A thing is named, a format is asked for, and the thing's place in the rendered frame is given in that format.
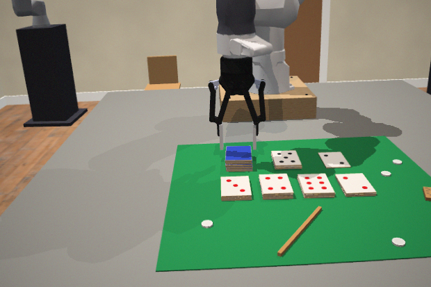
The white playing card with black pips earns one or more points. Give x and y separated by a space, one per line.
286 158

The blue rectangular card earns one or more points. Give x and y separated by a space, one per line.
238 153

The green felt mat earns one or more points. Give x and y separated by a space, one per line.
249 233

